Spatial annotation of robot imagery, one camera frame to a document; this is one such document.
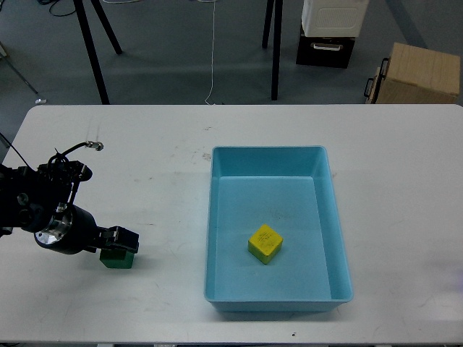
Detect black drawer cabinet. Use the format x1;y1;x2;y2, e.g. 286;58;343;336
296;30;356;69

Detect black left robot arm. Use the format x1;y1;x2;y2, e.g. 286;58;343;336
1;141;139;254

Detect light blue plastic box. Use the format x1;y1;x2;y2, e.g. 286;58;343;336
205;146;354;312

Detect yellow wooden block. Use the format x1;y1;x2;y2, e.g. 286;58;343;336
247;224;284;265

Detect black stand legs left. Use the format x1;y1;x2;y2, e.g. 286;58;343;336
72;0;123;106

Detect green wooden block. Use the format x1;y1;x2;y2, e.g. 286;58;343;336
99;249;135;269

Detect black stand legs right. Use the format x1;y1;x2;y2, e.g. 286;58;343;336
261;0;284;101

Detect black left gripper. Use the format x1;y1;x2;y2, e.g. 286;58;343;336
34;204;140;254

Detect white appliance box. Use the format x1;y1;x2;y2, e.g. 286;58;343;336
301;0;369;38

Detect white hanging cable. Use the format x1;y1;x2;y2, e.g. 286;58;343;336
197;0;218;106

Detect black stand legs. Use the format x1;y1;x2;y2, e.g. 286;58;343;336
72;0;123;106
261;0;284;101

